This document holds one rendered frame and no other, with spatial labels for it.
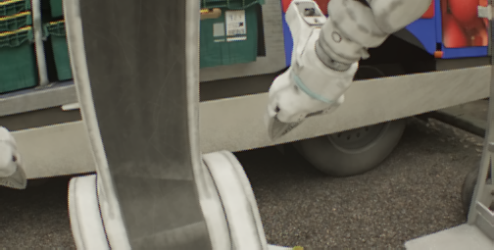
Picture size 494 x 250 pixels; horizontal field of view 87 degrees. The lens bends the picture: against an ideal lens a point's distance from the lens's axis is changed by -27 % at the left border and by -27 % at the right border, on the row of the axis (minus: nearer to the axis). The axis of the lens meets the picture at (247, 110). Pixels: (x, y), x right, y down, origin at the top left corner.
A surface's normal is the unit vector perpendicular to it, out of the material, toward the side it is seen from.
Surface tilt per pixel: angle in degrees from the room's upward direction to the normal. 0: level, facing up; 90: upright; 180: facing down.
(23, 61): 96
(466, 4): 90
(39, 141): 90
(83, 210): 33
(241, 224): 64
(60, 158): 90
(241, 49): 99
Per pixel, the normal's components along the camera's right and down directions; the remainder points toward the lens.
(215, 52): 0.27, 0.39
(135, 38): 0.39, 0.53
